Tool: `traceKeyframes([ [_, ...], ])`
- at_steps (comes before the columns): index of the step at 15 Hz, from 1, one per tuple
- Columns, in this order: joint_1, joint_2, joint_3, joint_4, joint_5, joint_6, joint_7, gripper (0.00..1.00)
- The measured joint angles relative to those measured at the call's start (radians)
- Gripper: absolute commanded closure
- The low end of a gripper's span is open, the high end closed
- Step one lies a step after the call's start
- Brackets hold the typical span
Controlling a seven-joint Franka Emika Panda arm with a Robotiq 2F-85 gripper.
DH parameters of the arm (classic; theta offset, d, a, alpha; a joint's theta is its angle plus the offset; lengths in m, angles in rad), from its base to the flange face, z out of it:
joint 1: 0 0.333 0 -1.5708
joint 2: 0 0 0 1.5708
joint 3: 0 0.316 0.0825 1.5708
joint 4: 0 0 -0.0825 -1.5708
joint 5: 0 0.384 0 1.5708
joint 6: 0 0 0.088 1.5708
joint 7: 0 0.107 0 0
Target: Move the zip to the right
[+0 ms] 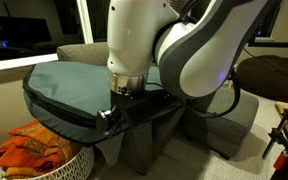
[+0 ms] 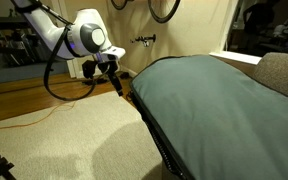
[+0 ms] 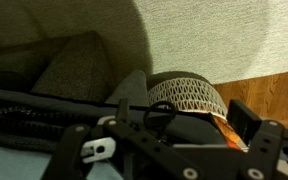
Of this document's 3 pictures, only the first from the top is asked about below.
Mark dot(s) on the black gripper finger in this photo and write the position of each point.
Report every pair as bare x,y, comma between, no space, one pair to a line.
117,125
104,117

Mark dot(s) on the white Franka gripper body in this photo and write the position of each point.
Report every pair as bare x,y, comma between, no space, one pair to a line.
124,103

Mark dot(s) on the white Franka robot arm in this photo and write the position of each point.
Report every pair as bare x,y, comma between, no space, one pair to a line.
197,50

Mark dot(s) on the large green zip bag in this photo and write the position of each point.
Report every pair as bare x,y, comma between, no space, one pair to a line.
67,86

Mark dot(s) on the grey hanging cloth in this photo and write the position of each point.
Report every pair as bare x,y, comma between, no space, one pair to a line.
112,150

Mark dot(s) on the orange patterned blanket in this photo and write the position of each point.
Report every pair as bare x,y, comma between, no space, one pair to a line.
34,146

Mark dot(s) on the grey fabric sofa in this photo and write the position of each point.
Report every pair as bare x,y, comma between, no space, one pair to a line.
224,113

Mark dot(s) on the dark brown bean bag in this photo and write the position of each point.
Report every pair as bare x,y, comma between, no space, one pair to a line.
270,78

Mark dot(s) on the black metal clamp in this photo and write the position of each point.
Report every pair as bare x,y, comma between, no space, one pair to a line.
277,135

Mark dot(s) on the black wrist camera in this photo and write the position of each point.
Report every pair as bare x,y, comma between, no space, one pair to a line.
157,106

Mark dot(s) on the white window frame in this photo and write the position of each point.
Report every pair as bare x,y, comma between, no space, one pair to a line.
84,20

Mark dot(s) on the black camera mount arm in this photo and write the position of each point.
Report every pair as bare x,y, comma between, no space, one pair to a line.
277,44

